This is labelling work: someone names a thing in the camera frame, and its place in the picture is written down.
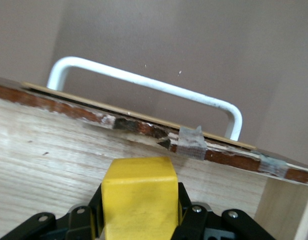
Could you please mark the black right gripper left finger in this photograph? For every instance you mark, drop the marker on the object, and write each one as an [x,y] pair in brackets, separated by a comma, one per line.
[78,222]

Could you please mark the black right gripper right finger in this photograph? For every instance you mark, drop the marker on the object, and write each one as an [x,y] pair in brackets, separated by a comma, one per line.
[201,220]

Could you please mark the yellow cube block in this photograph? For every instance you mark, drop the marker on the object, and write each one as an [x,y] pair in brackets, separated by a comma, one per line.
[138,200]

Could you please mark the light wooden drawer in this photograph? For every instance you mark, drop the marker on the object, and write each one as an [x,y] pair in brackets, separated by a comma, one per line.
[43,150]

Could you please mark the grey tape piece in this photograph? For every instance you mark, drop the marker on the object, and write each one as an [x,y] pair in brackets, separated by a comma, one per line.
[271,166]
[191,145]

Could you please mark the brown table cloth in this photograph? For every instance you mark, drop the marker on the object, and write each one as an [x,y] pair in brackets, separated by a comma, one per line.
[193,37]

